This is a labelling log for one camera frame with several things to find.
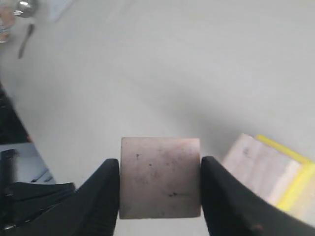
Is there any metal spoon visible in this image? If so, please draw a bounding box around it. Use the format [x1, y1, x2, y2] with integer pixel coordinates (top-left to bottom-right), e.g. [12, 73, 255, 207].
[18, 23, 35, 59]

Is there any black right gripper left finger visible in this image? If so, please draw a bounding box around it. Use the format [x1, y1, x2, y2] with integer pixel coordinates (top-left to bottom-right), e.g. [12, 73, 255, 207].
[4, 159, 120, 236]

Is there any yellow painted cube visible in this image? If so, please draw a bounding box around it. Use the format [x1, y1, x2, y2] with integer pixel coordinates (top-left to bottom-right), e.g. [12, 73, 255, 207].
[255, 134, 315, 226]

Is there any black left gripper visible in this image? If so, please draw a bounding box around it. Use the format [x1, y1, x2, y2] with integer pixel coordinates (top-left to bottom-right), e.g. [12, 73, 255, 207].
[0, 149, 75, 230]

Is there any medium plywood cube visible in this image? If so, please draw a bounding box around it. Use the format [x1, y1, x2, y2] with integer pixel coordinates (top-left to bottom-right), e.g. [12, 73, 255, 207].
[222, 134, 302, 206]

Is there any shiny metal object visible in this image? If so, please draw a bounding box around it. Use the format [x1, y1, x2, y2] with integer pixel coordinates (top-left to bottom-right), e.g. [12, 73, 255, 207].
[13, 0, 39, 18]

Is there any small wooden cube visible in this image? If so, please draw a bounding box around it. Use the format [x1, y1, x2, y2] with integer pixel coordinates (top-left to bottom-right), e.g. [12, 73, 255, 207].
[119, 137, 201, 219]

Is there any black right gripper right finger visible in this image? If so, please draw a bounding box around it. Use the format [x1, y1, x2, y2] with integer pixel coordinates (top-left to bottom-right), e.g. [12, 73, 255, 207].
[200, 156, 315, 236]

